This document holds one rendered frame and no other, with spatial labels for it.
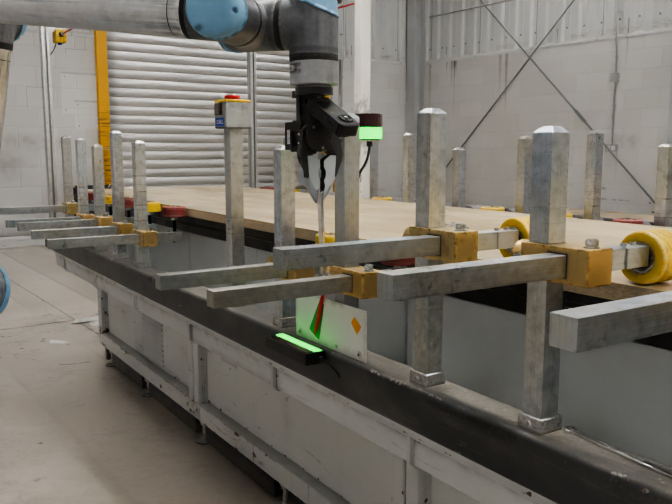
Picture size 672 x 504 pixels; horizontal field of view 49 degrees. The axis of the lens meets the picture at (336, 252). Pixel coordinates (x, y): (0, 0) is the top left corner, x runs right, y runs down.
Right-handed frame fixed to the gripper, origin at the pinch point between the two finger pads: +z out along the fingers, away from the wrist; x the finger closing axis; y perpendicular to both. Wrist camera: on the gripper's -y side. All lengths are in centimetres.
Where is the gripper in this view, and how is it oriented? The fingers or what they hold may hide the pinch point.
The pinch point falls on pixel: (320, 196)
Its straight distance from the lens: 137.4
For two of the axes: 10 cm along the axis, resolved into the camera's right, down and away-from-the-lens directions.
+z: 0.0, 9.9, 1.4
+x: -8.4, 0.8, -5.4
